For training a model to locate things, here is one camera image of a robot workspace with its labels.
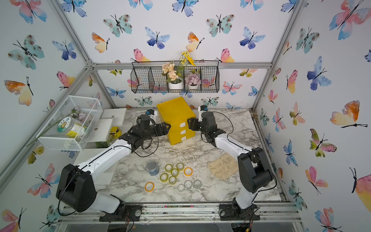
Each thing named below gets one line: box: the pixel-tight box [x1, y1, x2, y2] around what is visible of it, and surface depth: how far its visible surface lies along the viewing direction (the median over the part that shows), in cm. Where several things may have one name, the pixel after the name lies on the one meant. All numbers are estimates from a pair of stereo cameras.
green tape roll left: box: [159, 172, 169, 183], surface depth 87 cm
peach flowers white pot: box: [162, 62, 184, 90], surface depth 84 cm
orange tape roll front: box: [144, 181, 156, 193], surface depth 84 cm
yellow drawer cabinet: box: [156, 96, 197, 146], surface depth 93 cm
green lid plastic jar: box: [57, 116, 88, 139], surface depth 66 cm
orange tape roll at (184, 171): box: [183, 167, 194, 177], surface depth 90 cm
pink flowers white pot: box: [184, 73, 202, 90], surface depth 90 cm
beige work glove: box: [207, 152, 239, 181], surface depth 91 cm
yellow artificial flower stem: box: [178, 50, 197, 76], surface depth 84 cm
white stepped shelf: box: [73, 108, 127, 166], surface depth 84 cm
